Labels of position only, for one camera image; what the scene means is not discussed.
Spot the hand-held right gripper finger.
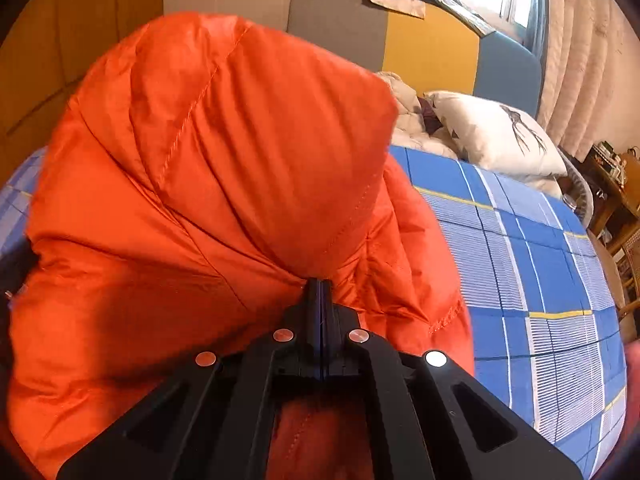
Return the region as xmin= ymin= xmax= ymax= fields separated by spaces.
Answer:
xmin=57 ymin=279 xmax=324 ymax=480
xmin=322 ymin=279 xmax=583 ymax=480

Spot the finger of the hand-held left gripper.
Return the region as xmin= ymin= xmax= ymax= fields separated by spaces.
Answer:
xmin=0 ymin=247 xmax=41 ymax=311

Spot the orange down jacket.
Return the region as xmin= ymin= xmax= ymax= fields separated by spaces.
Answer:
xmin=0 ymin=12 xmax=476 ymax=480

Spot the blue plaid bed sheet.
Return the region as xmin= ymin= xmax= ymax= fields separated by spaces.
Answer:
xmin=0 ymin=145 xmax=628 ymax=480

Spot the beige quilted blanket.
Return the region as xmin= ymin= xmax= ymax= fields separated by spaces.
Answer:
xmin=375 ymin=71 xmax=461 ymax=161

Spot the white pillow with deer print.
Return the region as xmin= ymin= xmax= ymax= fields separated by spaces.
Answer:
xmin=424 ymin=90 xmax=568 ymax=178

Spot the grey woven basket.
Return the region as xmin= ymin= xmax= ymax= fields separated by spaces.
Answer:
xmin=557 ymin=150 xmax=596 ymax=221

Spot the grey yellow blue headboard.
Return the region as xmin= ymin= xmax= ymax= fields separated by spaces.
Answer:
xmin=287 ymin=0 xmax=543 ymax=116

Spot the rattan chair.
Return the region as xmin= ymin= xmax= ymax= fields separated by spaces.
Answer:
xmin=607 ymin=225 xmax=640 ymax=321

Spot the cluttered wooden desk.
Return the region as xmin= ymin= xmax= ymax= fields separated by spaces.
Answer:
xmin=582 ymin=142 xmax=640 ymax=246

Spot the crumpled cloth on headboard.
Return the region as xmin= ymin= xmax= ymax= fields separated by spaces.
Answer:
xmin=415 ymin=0 xmax=496 ymax=36

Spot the beige patterned curtain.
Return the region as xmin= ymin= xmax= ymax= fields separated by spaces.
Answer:
xmin=537 ymin=0 xmax=640 ymax=158

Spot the blue curtain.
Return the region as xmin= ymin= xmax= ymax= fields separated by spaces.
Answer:
xmin=522 ymin=0 xmax=551 ymax=56

